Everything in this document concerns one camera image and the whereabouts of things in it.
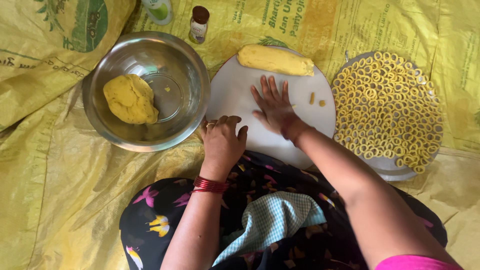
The yellow sack with green picture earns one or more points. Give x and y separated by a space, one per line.
33 41

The steel mixing bowl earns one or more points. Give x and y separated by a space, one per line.
180 60

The small brown-capped glass bottle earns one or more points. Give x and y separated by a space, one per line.
198 24

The red bangles on left wrist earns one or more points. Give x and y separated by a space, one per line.
210 185

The yellow woven sack mat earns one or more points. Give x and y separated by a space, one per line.
56 195

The heap of yellow dough rings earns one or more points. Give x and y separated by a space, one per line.
386 108

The person's right hand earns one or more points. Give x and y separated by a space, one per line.
275 110

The round white rolling board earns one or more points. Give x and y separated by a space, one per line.
232 93

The white and green plastic bottle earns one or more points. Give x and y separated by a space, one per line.
159 10

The long yellow dough bit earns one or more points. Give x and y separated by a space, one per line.
312 98

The round steel plate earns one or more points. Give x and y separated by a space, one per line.
386 170

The checked green white cloth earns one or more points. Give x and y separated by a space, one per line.
273 217

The person's left hand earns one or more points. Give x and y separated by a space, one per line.
221 146

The yellow dough log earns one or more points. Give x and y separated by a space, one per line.
275 60

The black floral dress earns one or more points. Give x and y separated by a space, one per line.
165 210

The pink sleeve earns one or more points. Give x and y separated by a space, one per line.
416 263

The yellow dough ball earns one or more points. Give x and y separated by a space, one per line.
129 99

